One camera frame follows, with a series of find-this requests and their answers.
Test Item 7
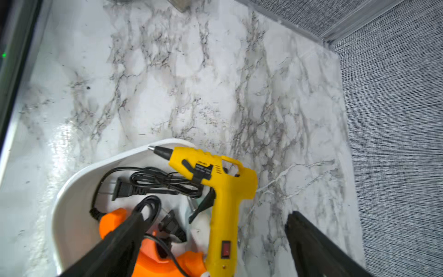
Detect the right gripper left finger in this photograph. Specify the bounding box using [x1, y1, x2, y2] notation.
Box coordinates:
[61, 212, 147, 277]

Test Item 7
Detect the white plastic storage box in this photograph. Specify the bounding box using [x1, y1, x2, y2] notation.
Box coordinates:
[44, 138, 250, 277]

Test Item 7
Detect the yellow glue gun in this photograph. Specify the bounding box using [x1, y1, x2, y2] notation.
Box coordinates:
[111, 145, 259, 277]

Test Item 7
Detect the orange glue gun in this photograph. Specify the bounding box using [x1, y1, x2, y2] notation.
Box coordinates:
[91, 195, 208, 277]

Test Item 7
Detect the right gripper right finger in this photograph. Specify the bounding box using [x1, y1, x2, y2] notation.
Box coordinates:
[284, 211, 371, 277]

